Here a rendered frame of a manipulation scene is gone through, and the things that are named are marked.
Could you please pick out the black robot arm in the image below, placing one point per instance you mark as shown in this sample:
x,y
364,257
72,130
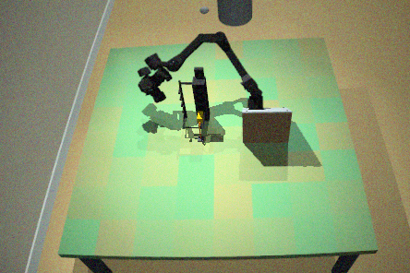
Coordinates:
x,y
255,101

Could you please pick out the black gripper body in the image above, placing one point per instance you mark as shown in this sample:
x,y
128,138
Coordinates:
x,y
157,94

